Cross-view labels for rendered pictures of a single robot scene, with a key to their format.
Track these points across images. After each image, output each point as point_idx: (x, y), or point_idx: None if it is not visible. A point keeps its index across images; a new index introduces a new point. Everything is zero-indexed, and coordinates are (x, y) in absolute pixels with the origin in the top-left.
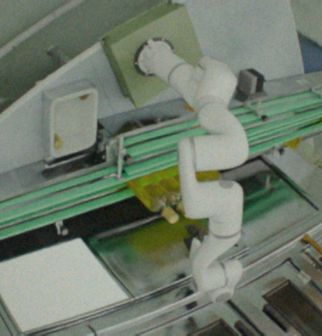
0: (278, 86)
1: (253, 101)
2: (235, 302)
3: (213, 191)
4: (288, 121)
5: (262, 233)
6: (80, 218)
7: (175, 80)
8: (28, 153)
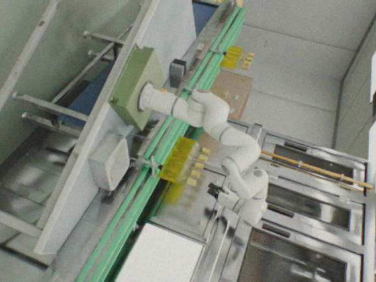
0: (190, 60)
1: (187, 83)
2: None
3: (256, 181)
4: (206, 82)
5: None
6: None
7: (178, 114)
8: (89, 196)
